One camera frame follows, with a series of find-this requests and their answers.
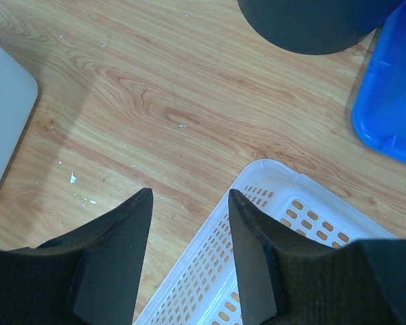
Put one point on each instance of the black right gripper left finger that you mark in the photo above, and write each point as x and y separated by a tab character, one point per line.
90	275

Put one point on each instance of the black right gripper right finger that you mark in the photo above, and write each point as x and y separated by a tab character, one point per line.
286	278

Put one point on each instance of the white perforated plastic basket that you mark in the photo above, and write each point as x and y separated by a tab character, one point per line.
201	287

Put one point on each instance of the large blue plastic tub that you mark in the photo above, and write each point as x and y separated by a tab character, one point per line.
379	112

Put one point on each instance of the dark grey round bucket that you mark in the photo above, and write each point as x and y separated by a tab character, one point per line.
316	27

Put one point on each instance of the white rectangular plastic tub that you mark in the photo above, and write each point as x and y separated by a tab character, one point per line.
18	94

